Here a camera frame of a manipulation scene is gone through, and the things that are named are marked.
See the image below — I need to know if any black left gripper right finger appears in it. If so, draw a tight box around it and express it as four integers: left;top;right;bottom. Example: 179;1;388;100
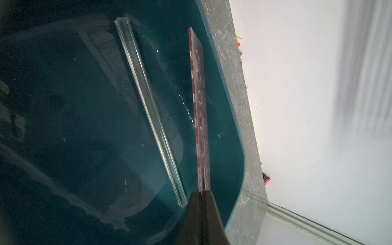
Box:
202;190;230;245

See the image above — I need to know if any clear straight ruler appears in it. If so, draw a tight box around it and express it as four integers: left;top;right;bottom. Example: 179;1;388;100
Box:
115;17;188;208

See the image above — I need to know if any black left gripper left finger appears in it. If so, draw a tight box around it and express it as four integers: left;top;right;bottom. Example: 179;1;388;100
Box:
177;192;203;245

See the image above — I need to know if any teal plastic storage box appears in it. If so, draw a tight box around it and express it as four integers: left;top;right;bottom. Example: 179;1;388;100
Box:
1;1;245;245

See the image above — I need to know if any red straight ruler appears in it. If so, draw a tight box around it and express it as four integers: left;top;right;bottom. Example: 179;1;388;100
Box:
188;28;210;192

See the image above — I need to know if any pink object by wall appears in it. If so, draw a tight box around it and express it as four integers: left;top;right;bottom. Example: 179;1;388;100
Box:
262;173;271;185

